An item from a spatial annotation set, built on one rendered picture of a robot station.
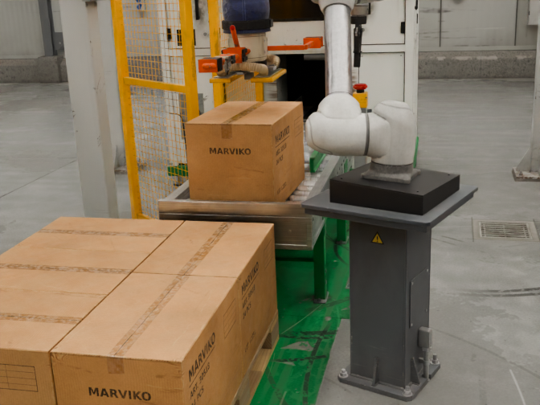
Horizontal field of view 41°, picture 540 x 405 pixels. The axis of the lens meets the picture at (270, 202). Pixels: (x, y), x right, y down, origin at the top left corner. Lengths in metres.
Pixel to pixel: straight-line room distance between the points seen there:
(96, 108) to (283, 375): 1.88
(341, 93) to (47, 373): 1.38
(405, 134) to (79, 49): 2.08
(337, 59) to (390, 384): 1.25
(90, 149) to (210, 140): 1.13
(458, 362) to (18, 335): 1.75
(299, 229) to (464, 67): 8.70
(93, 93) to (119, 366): 2.25
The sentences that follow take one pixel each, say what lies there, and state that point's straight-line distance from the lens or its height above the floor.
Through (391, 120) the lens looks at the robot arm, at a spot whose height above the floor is 1.04.
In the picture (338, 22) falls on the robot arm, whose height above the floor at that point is 1.37.
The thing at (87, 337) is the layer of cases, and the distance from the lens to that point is 2.26.
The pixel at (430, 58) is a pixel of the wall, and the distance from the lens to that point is 11.70.
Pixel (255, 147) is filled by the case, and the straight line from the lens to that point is 3.18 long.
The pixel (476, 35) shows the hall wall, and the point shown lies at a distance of 11.79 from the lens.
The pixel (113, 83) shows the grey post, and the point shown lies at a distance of 6.40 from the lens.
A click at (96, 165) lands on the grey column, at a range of 4.20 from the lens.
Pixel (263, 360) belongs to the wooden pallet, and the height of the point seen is 0.02.
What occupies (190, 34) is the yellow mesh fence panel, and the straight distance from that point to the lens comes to 3.94.
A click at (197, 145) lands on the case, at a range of 3.26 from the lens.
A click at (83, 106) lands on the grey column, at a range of 4.16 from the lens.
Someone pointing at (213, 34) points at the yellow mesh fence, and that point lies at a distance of 4.39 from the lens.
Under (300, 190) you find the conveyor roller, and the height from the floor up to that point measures 0.53.
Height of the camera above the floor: 1.53
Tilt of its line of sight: 17 degrees down
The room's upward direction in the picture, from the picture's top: 2 degrees counter-clockwise
